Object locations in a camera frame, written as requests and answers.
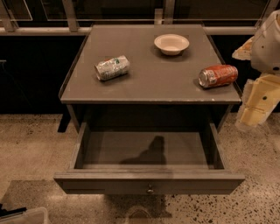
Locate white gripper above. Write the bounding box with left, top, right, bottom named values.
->
left=232, top=17, right=280, bottom=130

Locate crushed silver green 7up can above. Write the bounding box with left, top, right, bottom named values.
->
left=94, top=55, right=130, bottom=81

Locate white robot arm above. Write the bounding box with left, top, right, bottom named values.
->
left=232, top=10, right=280, bottom=131

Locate orange soda can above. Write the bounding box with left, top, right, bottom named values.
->
left=199, top=65, right=238, bottom=88

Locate open grey top drawer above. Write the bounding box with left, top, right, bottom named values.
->
left=52, top=122, right=246, bottom=196

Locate small metal drawer knob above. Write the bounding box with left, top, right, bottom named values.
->
left=146, top=184, right=154, bottom=194

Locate white ceramic bowl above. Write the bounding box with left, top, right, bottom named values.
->
left=154, top=34, right=190, bottom=56

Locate grey wooden cabinet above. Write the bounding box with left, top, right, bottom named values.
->
left=59, top=24, right=241, bottom=128

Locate metal window railing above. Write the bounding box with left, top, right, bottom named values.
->
left=0, top=0, right=279, bottom=35

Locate clear plastic bin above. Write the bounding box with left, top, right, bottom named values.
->
left=0, top=207, right=51, bottom=224

